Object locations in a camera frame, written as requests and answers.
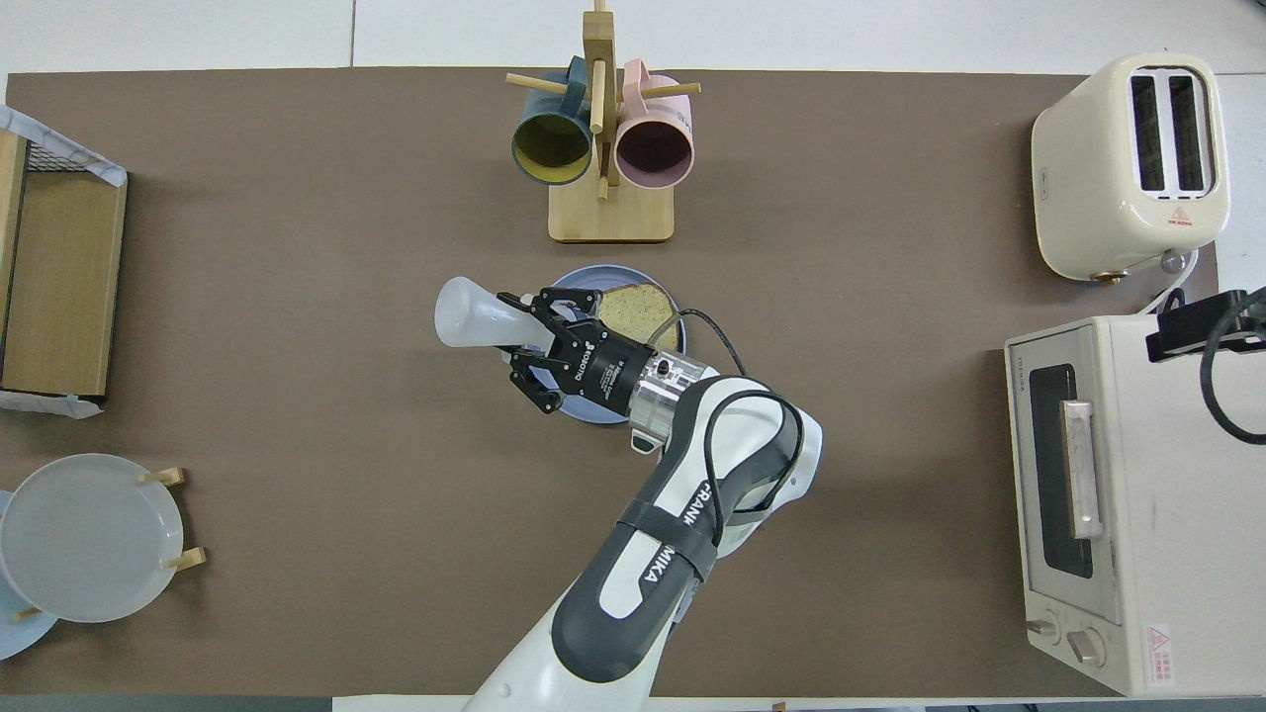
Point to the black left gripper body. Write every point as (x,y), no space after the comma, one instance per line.
(603,371)

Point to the toasted bread slice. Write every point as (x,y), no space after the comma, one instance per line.
(638,311)

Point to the translucent bottle with navy cap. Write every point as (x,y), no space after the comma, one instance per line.
(470,311)

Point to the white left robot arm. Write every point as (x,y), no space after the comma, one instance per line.
(643,593)

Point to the blue round plate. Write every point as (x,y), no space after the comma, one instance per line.
(593,413)

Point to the pale grey-blue plate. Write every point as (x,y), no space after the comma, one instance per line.
(89,539)

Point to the light blue plate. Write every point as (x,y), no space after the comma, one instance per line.
(25,638)

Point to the wooden mug tree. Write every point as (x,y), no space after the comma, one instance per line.
(611,213)

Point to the teal mug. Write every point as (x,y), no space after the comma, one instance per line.
(551,148)

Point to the pink ribbed mug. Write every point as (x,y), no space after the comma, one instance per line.
(653,153)

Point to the brown table mat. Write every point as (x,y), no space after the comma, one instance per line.
(297,396)

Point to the pale cloth strip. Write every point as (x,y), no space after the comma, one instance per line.
(49,405)

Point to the white checkered cloth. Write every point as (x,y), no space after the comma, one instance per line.
(59,148)

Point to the cream two-slot toaster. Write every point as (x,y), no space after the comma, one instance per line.
(1108,178)

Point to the white toaster oven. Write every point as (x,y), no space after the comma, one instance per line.
(1187,514)

